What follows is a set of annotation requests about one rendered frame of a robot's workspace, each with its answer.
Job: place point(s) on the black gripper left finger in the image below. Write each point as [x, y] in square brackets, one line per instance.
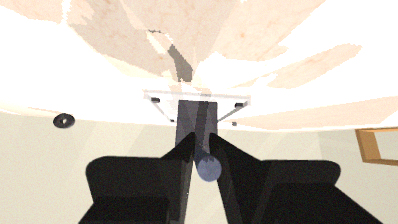
[133, 176]

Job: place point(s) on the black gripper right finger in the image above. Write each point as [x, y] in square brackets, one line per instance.
[245, 182]

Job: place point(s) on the grey cylinder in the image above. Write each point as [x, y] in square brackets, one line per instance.
[207, 166]

